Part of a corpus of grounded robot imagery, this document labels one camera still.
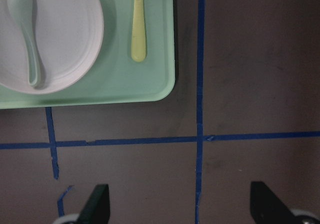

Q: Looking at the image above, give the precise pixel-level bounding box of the white round plate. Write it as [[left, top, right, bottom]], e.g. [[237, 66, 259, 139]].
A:
[[0, 0, 104, 94]]

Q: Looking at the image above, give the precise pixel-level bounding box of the pale green spoon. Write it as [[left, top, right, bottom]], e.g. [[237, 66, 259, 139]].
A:
[[6, 0, 41, 88]]

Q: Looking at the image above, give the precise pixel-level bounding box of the yellow plastic fork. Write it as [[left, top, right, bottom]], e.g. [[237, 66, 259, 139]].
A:
[[131, 0, 147, 62]]

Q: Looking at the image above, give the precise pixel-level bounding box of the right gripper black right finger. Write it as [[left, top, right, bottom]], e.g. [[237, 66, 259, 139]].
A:
[[250, 181, 295, 223]]

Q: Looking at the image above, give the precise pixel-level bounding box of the light green tray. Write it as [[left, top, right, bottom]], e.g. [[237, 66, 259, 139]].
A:
[[0, 0, 175, 109]]

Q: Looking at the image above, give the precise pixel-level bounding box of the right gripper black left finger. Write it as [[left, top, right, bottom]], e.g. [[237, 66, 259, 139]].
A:
[[77, 184, 111, 224]]

